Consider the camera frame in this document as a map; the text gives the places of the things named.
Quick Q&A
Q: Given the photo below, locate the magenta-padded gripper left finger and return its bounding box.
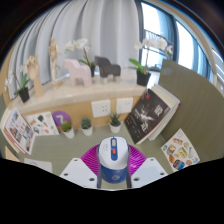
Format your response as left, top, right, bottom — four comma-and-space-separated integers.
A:
59, 144, 101, 190

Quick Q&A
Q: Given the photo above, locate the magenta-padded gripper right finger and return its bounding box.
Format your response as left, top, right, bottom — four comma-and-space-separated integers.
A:
126, 144, 169, 189

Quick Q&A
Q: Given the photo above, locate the blue and white computer mouse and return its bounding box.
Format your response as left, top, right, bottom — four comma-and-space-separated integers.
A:
96, 136, 131, 184

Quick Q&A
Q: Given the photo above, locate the food picture sticker sheet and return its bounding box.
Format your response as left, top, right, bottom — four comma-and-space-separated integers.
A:
160, 128, 201, 172

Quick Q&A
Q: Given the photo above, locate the small succulent in white pot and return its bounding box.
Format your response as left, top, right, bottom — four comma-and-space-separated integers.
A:
109, 112, 123, 134
60, 120, 76, 140
80, 117, 94, 137

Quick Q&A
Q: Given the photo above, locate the black cover book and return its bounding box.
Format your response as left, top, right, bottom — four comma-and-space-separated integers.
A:
123, 88, 172, 145

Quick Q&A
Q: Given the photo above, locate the round purple number sign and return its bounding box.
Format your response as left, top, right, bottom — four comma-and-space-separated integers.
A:
51, 110, 72, 129

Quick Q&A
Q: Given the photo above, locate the white cartoon sticker sheet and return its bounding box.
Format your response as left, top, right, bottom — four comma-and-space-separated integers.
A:
25, 111, 60, 137

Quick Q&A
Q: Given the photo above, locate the peach card with red text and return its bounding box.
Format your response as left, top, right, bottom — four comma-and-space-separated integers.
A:
4, 145, 20, 163

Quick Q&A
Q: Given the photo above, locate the white books stack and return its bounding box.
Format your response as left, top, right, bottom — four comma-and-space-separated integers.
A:
148, 83, 181, 142

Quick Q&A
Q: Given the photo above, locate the red-spined photo cover book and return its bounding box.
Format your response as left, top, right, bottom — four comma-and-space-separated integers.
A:
0, 107, 37, 156

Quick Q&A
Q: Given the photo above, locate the light wooden desk shelf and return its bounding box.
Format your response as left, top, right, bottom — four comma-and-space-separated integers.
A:
8, 78, 149, 131

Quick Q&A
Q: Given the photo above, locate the green felt partition panel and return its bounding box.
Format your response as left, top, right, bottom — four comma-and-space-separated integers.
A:
157, 59, 224, 164

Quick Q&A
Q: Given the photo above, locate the white orchid in black pot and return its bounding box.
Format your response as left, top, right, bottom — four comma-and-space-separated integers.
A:
64, 37, 97, 78
3, 64, 31, 104
128, 37, 174, 87

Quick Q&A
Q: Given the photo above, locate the pink horse figure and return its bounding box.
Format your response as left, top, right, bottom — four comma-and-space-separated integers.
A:
63, 58, 93, 88

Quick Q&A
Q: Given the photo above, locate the dark grey horse figure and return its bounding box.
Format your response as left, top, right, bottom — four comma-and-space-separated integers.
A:
94, 55, 122, 84

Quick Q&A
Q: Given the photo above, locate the wooden hand model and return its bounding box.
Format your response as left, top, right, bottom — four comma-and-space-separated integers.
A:
25, 55, 45, 99

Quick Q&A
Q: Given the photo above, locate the wooden artist mannequin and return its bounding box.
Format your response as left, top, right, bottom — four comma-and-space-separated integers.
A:
48, 36, 63, 88

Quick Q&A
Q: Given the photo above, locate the dark framed window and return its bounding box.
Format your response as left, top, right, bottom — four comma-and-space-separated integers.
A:
139, 1, 224, 91

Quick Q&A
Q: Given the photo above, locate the grey white curtain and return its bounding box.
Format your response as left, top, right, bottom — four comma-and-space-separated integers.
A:
8, 0, 145, 101

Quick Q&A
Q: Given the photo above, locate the white wall socket plate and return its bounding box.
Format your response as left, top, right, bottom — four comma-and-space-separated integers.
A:
90, 99, 112, 119
115, 96, 134, 115

